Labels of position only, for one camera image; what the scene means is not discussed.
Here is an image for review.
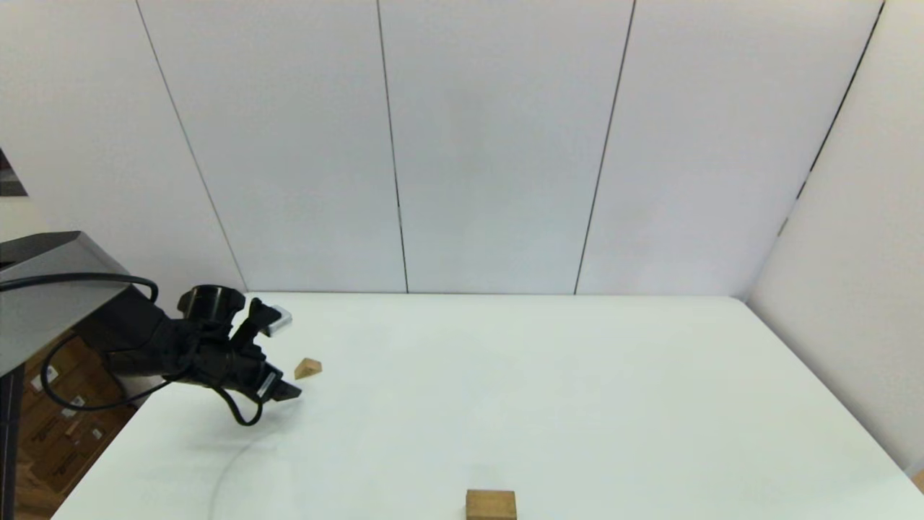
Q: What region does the rectangular wooden building block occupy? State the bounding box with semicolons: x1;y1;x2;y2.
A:
466;490;518;520

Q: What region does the brown cardboard box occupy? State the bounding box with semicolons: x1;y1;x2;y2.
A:
22;336;109;412
14;361;138;517

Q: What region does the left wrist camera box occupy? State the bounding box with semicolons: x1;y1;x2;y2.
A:
249;298;294;340

